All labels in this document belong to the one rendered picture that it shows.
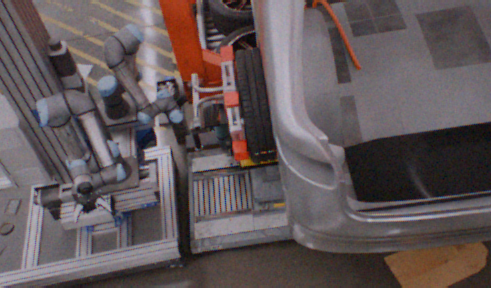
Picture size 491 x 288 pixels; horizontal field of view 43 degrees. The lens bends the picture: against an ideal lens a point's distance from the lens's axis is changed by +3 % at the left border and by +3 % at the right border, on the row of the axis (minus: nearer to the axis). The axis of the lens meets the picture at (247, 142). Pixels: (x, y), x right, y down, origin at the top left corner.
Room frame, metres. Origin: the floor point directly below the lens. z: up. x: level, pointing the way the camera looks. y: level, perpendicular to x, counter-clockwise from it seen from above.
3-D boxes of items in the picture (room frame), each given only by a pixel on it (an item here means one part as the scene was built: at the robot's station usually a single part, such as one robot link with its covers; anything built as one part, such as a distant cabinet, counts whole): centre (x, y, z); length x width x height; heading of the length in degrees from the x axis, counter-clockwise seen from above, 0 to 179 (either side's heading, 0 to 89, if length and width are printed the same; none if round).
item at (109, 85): (2.69, 0.72, 0.98); 0.13 x 0.12 x 0.14; 128
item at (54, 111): (2.16, 0.86, 1.19); 0.15 x 0.12 x 0.55; 104
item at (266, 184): (2.47, -0.13, 0.32); 0.40 x 0.30 x 0.28; 177
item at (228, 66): (2.48, 0.04, 0.85); 0.54 x 0.07 x 0.54; 177
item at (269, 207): (2.47, -0.13, 0.13); 0.50 x 0.36 x 0.10; 177
